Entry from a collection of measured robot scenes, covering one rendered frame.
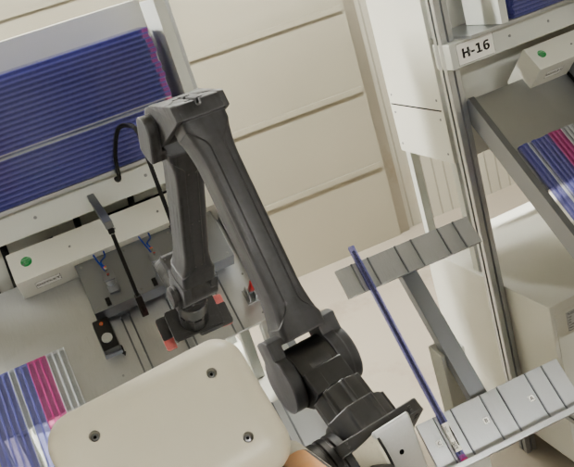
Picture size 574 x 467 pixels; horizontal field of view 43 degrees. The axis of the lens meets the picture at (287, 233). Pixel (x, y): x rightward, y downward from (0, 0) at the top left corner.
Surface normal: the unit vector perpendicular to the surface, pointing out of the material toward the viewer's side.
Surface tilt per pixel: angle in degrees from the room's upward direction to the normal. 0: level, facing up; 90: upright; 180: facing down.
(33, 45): 90
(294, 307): 67
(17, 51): 90
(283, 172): 90
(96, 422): 40
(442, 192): 90
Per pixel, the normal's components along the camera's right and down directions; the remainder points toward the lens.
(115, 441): 0.15, -0.46
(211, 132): 0.34, -0.17
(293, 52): 0.31, 0.26
